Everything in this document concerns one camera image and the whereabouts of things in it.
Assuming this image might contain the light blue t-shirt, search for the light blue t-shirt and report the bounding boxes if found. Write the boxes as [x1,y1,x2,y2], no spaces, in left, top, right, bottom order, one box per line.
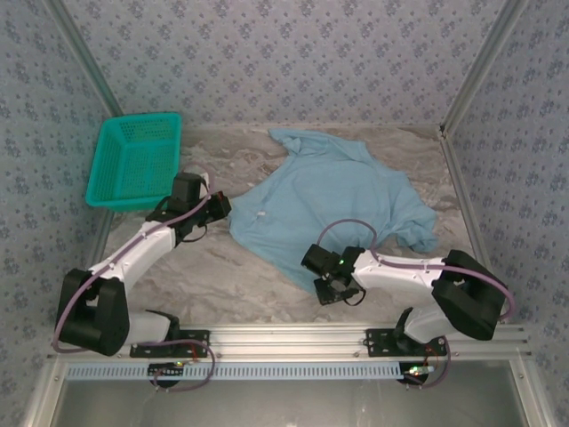
[228,127,439,295]

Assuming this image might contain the aluminium table side rail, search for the aluminium table side rail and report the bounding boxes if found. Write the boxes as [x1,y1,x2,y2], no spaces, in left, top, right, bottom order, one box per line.
[438,127,490,268]
[91,208,117,270]

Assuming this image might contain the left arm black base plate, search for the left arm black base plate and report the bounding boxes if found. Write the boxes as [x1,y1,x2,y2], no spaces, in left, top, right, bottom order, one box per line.
[129,329,211,359]

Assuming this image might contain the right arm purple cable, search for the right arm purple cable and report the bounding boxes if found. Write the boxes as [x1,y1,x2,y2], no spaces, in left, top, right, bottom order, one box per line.
[317,218,519,391]

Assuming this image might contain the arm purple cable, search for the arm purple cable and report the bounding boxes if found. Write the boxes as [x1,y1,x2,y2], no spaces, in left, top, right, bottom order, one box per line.
[317,218,519,391]
[52,162,218,393]

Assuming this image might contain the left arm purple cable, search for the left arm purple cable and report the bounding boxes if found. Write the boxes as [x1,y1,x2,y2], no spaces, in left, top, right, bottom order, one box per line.
[52,162,218,393]

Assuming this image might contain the teal plastic basket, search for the teal plastic basket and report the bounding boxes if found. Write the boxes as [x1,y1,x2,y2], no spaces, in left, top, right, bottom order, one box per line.
[84,111,183,214]

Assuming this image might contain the aluminium mounting rail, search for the aluminium mounting rail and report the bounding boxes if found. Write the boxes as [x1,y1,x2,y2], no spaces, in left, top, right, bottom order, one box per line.
[46,324,533,360]

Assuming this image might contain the grey metal panel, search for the grey metal panel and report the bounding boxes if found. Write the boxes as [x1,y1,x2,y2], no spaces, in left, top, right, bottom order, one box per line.
[26,359,555,427]

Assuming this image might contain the white slotted cable duct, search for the white slotted cable duct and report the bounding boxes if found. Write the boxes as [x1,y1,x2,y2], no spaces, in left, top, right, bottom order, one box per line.
[65,360,429,382]

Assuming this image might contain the aluminium frame post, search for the aluminium frame post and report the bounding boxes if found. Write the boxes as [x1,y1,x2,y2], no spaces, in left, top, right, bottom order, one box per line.
[46,0,124,117]
[438,0,534,134]

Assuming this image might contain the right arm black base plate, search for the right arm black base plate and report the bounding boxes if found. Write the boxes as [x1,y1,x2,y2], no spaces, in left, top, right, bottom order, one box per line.
[365,327,448,359]

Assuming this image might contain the small black controller board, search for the small black controller board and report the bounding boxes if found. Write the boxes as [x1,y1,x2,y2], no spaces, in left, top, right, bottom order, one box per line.
[148,362,186,380]
[402,362,435,383]

